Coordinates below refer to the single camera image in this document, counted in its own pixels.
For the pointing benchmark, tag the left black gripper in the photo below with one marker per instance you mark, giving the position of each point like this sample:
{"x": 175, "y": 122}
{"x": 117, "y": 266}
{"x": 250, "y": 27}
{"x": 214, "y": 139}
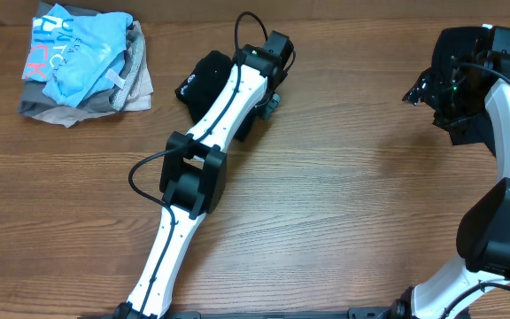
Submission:
{"x": 271, "y": 104}

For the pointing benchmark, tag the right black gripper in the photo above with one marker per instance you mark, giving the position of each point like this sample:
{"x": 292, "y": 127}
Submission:
{"x": 433, "y": 84}

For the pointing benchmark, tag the black t-shirt with logo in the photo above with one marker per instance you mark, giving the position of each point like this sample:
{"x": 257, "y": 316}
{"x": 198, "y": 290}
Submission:
{"x": 206, "y": 84}

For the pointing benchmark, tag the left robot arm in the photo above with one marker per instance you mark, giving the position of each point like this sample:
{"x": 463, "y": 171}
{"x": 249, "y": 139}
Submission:
{"x": 194, "y": 169}

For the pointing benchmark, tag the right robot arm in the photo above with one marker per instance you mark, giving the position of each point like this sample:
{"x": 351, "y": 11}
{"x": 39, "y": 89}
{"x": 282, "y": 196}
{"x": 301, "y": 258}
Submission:
{"x": 481, "y": 262}

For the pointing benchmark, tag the black garment pile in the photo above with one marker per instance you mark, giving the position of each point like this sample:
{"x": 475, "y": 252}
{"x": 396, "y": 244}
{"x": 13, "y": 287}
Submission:
{"x": 468, "y": 61}

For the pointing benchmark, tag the beige folded garment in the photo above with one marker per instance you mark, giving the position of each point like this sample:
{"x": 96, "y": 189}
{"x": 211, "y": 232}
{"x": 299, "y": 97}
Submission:
{"x": 142, "y": 95}

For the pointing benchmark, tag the grey knit folded garment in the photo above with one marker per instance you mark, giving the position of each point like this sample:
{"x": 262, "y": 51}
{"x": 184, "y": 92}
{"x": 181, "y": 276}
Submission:
{"x": 136, "y": 48}

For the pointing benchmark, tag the light blue printed shirt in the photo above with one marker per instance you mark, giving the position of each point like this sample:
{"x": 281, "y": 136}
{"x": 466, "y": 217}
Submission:
{"x": 71, "y": 55}

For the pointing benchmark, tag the dark grey folded garment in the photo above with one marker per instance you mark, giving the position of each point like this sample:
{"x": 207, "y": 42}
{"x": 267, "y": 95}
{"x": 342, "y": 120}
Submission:
{"x": 73, "y": 68}

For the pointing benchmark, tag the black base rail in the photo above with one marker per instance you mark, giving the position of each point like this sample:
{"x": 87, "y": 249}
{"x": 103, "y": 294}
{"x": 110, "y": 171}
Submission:
{"x": 351, "y": 313}

